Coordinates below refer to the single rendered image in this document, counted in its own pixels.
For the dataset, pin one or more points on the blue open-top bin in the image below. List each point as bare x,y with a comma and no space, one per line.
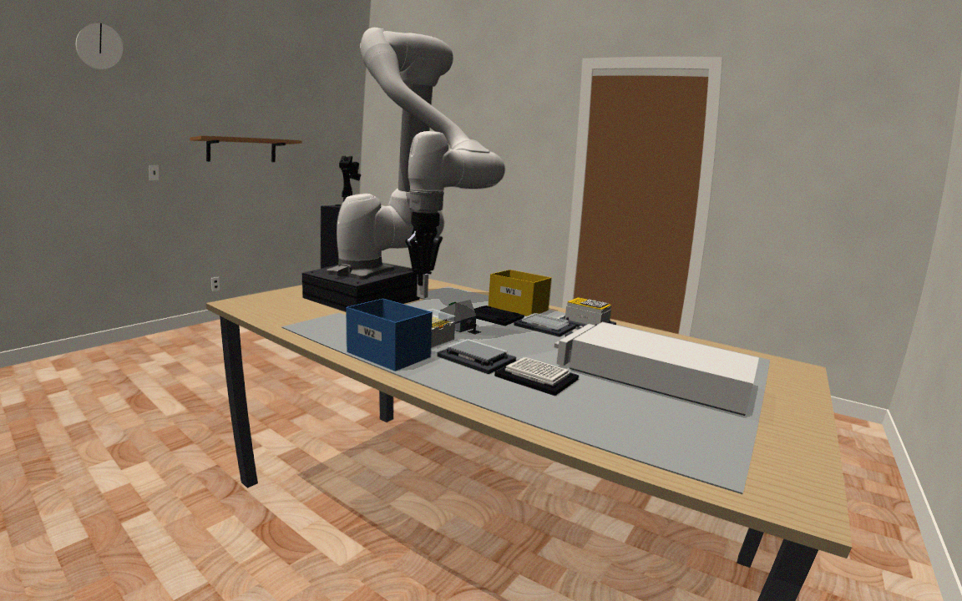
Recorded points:
389,333

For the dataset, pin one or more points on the yellow open-top bin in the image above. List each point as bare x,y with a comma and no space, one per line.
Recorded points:
519,292

